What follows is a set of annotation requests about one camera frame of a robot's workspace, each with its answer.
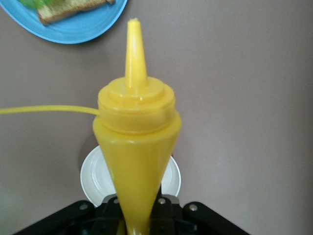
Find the green lettuce leaf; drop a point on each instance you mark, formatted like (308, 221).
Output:
(34, 2)

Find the white plate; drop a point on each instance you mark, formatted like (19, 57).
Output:
(95, 176)

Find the yellow squeeze bottle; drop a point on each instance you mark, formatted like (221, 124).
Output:
(137, 147)

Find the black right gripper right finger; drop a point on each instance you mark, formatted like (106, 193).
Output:
(190, 220)

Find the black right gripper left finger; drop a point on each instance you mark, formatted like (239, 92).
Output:
(80, 220)

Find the brown bread slice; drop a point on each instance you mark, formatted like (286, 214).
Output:
(73, 9)

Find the blue plate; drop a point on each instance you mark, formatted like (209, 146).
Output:
(80, 31)

